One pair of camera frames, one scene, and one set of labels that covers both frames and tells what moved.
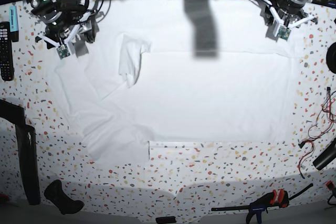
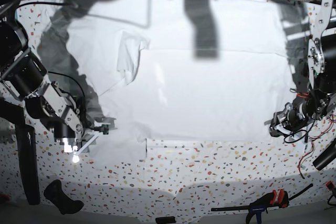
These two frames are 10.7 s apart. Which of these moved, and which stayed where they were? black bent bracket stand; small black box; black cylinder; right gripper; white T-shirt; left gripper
Moved: right gripper; left gripper
Stayed: small black box; black bent bracket stand; white T-shirt; black cylinder
